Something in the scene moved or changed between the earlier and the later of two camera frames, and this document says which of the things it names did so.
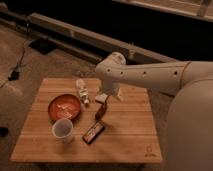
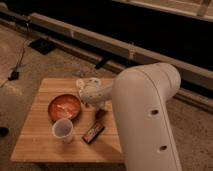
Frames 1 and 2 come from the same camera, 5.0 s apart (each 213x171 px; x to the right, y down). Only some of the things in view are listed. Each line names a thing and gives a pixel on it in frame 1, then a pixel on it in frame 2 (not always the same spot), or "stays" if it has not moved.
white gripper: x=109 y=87 -> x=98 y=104
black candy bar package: x=91 y=135 stays
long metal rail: x=75 y=40 stays
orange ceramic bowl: x=63 y=106 stays
